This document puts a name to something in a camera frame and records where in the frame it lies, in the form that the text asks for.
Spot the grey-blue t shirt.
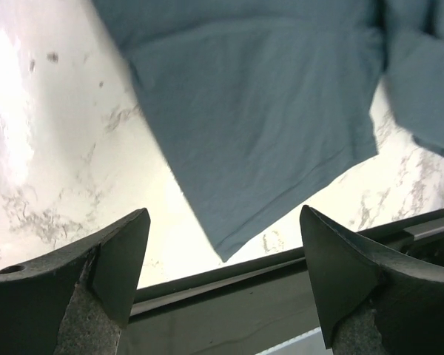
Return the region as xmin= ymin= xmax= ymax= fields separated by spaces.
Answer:
xmin=94 ymin=1 xmax=444 ymax=260

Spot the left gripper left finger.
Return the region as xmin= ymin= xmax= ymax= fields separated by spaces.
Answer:
xmin=0 ymin=209 xmax=150 ymax=354

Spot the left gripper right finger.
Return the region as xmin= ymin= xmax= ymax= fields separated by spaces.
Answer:
xmin=300 ymin=206 xmax=444 ymax=354

